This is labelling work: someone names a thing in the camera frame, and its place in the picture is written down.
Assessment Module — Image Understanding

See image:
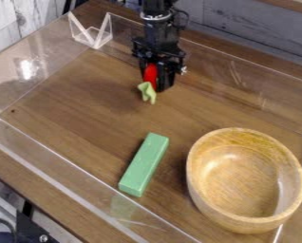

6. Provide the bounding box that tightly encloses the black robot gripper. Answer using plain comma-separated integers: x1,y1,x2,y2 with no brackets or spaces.
132,12,186,92

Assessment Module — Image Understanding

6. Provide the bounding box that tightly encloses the red ball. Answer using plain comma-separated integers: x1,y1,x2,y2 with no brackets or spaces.
142,63,157,90

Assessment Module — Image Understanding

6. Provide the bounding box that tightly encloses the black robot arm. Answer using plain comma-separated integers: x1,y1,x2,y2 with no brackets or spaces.
132,0,188,92

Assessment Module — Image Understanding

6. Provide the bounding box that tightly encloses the long green rectangular block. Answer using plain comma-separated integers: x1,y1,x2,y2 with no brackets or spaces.
117,133,168,197

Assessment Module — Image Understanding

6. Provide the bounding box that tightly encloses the wooden bowl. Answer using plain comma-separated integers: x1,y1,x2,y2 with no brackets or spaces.
185,127,302,234

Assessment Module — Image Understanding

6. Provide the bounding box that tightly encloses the black metal clamp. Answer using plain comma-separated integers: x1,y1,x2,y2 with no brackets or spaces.
14,201,60,243

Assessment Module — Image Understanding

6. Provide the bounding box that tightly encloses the clear acrylic corner bracket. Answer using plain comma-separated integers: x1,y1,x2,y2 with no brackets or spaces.
66,12,113,49

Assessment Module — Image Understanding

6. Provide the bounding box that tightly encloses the clear acrylic tray wall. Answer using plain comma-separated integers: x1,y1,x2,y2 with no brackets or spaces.
0,14,302,243

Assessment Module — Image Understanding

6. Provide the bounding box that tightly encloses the black cable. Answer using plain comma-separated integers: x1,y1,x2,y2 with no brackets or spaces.
0,216,15,243

